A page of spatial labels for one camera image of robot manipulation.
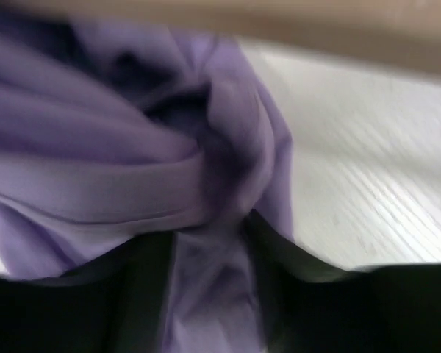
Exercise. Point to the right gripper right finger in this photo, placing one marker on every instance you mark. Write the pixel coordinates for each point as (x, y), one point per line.
(308, 305)

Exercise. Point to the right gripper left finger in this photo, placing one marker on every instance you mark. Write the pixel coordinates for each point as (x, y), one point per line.
(114, 303)

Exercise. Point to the purple t shirt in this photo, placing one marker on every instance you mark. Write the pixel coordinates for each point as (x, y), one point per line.
(110, 130)

